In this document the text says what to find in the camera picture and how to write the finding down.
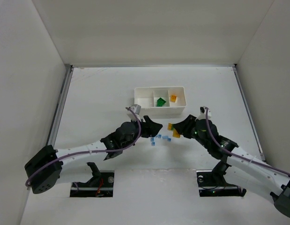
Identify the white three-compartment container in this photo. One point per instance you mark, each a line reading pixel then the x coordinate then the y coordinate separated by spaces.
pixel 146 97

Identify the green flat lego brick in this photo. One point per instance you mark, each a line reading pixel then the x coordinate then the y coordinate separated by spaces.
pixel 161 102

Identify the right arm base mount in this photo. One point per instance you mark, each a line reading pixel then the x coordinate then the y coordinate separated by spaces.
pixel 211 183

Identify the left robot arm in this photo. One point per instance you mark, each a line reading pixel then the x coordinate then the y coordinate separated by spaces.
pixel 48 167

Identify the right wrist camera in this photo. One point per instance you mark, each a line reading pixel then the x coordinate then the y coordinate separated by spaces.
pixel 204 113

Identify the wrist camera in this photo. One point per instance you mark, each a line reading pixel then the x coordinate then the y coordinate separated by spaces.
pixel 204 113
pixel 134 112

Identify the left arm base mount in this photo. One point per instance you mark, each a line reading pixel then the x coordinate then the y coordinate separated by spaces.
pixel 99 185

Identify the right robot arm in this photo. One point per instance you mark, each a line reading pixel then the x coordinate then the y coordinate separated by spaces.
pixel 236 166

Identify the yellow square lego brick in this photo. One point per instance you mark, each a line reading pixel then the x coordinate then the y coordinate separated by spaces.
pixel 173 98

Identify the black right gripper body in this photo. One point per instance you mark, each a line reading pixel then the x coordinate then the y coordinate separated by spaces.
pixel 188 126

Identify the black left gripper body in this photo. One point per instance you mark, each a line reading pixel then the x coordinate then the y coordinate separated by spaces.
pixel 144 128

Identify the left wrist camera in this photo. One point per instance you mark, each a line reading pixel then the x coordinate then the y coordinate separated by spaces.
pixel 134 112

